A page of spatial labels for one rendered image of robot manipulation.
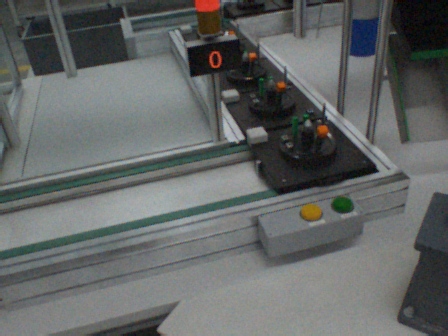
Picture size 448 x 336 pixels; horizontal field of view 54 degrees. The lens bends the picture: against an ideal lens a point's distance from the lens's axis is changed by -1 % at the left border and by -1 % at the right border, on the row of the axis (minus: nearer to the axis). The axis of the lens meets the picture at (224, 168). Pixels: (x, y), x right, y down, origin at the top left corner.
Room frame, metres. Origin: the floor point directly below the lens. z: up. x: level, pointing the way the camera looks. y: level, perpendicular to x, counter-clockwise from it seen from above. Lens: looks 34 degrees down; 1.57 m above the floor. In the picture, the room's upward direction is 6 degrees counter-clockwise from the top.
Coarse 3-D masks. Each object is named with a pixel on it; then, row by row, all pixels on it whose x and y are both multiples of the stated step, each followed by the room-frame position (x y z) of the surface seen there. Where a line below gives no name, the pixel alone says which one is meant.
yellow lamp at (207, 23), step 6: (198, 12) 0.98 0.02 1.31; (204, 12) 0.97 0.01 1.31; (210, 12) 0.97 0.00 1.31; (216, 12) 0.97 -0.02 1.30; (198, 18) 0.98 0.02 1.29; (204, 18) 0.97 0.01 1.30; (210, 18) 0.97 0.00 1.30; (216, 18) 0.97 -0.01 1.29; (198, 24) 0.98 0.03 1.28; (204, 24) 0.97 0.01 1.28; (210, 24) 0.97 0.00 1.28; (216, 24) 0.97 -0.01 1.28; (198, 30) 0.99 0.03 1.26; (204, 30) 0.97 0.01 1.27; (210, 30) 0.97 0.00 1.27; (216, 30) 0.97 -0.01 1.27
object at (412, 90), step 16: (400, 48) 1.04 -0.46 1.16; (400, 64) 1.01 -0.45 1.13; (416, 64) 1.01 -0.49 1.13; (432, 64) 1.01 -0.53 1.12; (400, 80) 0.98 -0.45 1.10; (416, 80) 0.98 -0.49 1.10; (432, 80) 0.98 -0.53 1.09; (400, 96) 0.91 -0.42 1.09; (416, 96) 0.95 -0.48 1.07; (432, 96) 0.95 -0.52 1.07; (400, 112) 0.90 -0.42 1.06; (416, 112) 0.92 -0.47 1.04; (432, 112) 0.92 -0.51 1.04; (400, 128) 0.89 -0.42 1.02; (416, 128) 0.89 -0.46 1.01; (432, 128) 0.89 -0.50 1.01
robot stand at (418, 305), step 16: (432, 208) 0.56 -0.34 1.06; (432, 224) 0.52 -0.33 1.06; (416, 240) 0.49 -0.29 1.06; (432, 240) 0.48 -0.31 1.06; (432, 256) 0.48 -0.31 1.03; (416, 272) 0.50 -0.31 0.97; (432, 272) 0.47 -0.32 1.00; (416, 288) 0.49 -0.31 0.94; (432, 288) 0.47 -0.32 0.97; (416, 304) 0.49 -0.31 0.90; (432, 304) 0.46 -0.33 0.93; (400, 320) 0.48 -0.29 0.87; (416, 320) 0.47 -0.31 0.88; (432, 320) 0.46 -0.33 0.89
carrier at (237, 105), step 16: (272, 80) 1.16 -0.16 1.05; (224, 96) 1.22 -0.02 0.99; (240, 96) 1.25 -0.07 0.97; (256, 96) 1.20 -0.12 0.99; (272, 96) 1.15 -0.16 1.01; (288, 96) 1.18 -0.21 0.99; (304, 96) 1.21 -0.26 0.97; (240, 112) 1.14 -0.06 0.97; (256, 112) 1.12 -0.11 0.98; (272, 112) 1.10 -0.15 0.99; (288, 112) 1.11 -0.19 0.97; (304, 112) 1.11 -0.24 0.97; (320, 112) 1.10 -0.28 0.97; (240, 128) 1.06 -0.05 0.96; (272, 128) 1.04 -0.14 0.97
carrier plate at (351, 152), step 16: (288, 128) 1.03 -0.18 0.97; (336, 128) 1.00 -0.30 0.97; (256, 144) 0.96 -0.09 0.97; (272, 144) 0.95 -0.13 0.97; (352, 144) 0.92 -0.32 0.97; (272, 160) 0.88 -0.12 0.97; (336, 160) 0.86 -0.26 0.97; (352, 160) 0.85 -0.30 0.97; (368, 160) 0.84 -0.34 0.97; (272, 176) 0.82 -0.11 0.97; (288, 176) 0.81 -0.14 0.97; (304, 176) 0.81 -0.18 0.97; (320, 176) 0.80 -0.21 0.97; (336, 176) 0.80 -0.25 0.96; (352, 176) 0.81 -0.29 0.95
